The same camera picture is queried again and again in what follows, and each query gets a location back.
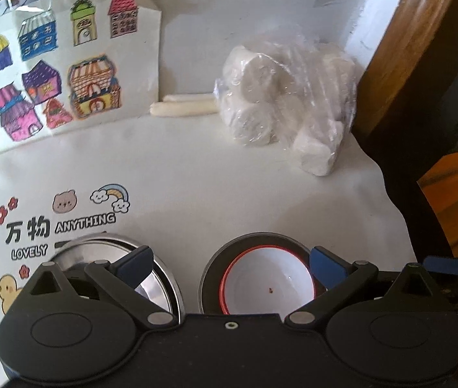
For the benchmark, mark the wide-rimmed steel basin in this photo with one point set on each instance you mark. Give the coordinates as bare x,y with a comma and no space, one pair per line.
156,295

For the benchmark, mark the wooden furniture frame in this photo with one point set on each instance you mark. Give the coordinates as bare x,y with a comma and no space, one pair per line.
411,48

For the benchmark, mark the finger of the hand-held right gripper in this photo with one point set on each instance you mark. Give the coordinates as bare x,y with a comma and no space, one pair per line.
445,266

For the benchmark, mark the stainless steel bowl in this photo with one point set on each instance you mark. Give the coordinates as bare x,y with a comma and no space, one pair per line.
210,283

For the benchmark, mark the white candle stick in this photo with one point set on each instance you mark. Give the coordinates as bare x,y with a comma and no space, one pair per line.
188,98
188,109

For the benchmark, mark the clear bag of white rolls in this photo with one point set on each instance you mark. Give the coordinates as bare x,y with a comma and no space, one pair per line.
285,101

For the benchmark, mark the white printed cartoon sheet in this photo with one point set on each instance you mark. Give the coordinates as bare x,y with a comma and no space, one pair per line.
212,194

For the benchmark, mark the paper with coloured house drawings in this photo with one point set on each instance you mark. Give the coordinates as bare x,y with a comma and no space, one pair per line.
63,76

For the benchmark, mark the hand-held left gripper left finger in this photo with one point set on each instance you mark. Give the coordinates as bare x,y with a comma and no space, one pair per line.
136,267

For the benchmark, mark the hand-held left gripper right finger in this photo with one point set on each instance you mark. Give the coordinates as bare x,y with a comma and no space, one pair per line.
326,263

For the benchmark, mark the white bowl with red rim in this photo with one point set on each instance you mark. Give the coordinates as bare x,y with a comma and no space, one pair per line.
269,279

